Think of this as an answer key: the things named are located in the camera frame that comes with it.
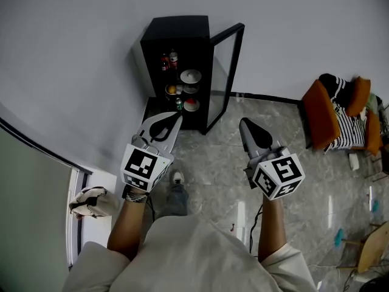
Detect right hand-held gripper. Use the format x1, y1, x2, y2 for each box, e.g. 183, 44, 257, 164
239, 117, 306, 201

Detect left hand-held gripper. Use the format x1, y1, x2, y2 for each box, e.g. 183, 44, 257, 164
120, 111, 183, 193

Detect large white plate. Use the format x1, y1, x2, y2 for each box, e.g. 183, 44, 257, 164
179, 69, 203, 85

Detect black mini fridge cabinet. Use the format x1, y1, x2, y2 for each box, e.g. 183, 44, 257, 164
139, 15, 246, 136

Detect person's right forearm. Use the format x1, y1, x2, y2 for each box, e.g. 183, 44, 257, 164
257, 198, 288, 263

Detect person's left forearm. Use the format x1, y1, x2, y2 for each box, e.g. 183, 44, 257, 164
106, 190, 150, 261

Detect black baseboard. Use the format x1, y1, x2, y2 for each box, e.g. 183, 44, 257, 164
229, 92, 302, 105

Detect person's left white sneaker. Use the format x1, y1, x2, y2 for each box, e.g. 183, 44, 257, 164
168, 169, 186, 186

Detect small white plate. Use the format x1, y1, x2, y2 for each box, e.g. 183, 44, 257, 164
182, 83, 201, 95

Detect orange armchair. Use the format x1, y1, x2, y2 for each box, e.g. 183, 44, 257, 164
300, 76, 384, 157

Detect braided wristband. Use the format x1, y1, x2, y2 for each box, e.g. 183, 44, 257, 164
122, 186, 150, 204

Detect blue jeans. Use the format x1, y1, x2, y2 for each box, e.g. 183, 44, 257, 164
159, 182, 190, 217

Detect black-and-white striped garment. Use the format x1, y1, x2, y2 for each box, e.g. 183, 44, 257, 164
318, 73, 367, 154

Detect cream canvas bag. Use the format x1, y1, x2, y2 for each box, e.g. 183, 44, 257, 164
69, 186, 121, 220

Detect cream shirt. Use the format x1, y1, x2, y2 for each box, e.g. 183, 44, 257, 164
62, 214, 318, 292

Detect teal plastic item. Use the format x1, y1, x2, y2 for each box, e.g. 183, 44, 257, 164
334, 228, 346, 249

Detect grey partition panel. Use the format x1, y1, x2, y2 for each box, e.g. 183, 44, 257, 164
0, 117, 92, 292

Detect wooden chair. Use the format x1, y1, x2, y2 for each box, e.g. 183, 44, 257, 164
337, 222, 389, 275

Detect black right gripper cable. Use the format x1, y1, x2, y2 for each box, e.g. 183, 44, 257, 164
249, 204, 264, 255

